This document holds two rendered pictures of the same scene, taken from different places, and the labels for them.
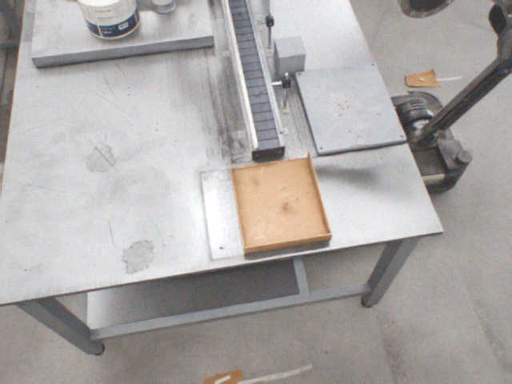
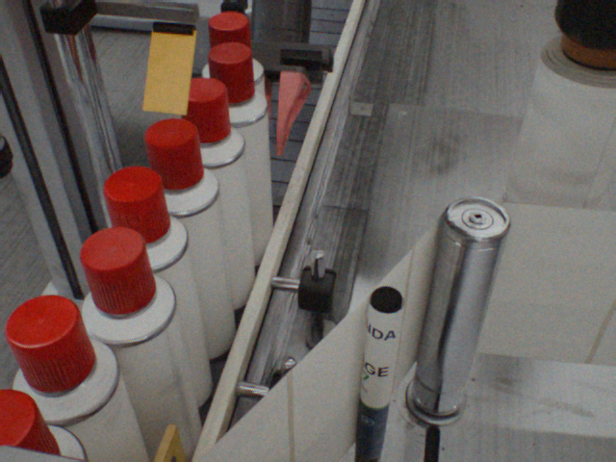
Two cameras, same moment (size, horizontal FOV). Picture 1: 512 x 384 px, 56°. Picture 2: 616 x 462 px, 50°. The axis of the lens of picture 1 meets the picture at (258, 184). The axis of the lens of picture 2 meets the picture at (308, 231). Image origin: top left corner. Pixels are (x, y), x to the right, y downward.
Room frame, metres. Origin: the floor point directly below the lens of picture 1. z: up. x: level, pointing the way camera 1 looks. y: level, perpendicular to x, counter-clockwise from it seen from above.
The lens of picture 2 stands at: (2.11, 0.30, 1.32)
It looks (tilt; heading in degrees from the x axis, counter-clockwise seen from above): 43 degrees down; 200
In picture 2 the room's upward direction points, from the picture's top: straight up
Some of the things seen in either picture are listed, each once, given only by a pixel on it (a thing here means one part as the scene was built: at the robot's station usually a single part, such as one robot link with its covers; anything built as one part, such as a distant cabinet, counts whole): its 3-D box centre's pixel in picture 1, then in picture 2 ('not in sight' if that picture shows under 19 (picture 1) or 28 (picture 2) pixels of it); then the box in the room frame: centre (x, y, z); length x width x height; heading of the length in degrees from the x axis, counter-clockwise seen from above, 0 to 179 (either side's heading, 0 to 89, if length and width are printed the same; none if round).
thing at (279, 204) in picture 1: (278, 199); not in sight; (0.72, -0.06, 0.85); 0.30 x 0.26 x 0.04; 8
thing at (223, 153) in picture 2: not in sight; (216, 204); (1.77, 0.10, 0.98); 0.05 x 0.05 x 0.20
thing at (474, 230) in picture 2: not in sight; (453, 321); (1.81, 0.30, 0.97); 0.05 x 0.05 x 0.19
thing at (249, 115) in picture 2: not in sight; (239, 165); (1.71, 0.10, 0.98); 0.05 x 0.05 x 0.20
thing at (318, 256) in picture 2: not in sight; (318, 299); (1.76, 0.18, 0.89); 0.03 x 0.03 x 0.12; 8
